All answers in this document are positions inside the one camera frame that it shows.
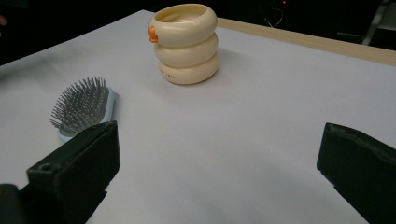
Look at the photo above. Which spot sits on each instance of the light blue hairbrush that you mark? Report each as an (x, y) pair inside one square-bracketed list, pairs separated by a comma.
[(81, 107)]

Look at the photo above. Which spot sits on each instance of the cream ribbed cup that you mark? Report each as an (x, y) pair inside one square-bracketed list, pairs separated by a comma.
[(186, 46)]

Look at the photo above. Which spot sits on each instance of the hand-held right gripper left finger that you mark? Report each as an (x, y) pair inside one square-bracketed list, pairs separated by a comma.
[(77, 168)]

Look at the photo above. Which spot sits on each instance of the grey metal stand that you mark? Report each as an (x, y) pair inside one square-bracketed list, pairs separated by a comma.
[(375, 21)]

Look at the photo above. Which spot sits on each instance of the wooden table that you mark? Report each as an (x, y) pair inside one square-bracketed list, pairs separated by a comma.
[(311, 40)]

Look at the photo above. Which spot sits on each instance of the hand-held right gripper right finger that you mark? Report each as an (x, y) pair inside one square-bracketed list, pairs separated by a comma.
[(361, 165)]

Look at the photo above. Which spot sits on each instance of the white table cover sheet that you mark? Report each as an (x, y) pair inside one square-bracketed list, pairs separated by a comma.
[(218, 130)]

